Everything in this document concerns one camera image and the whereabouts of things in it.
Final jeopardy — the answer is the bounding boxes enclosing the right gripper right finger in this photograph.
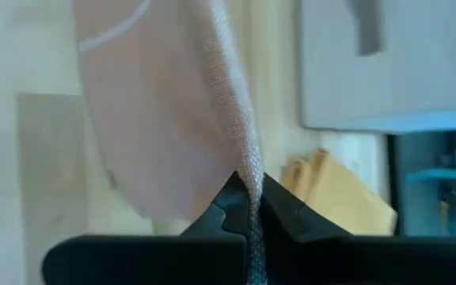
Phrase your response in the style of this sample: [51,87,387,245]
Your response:
[259,173,352,238]

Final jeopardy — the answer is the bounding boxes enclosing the beige fabric storage box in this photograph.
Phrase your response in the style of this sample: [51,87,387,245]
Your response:
[298,0,456,135]

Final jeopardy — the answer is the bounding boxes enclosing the pink towel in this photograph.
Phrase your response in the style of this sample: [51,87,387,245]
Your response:
[73,0,269,285]

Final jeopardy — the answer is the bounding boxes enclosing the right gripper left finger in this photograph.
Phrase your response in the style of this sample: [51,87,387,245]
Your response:
[180,170,251,238]

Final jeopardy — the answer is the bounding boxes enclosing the orange-yellow towel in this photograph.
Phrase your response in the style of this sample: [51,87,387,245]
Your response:
[279,148,398,238]

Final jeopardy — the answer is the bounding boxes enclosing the black metal table frame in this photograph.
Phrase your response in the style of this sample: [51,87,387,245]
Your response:
[386,132,402,238]

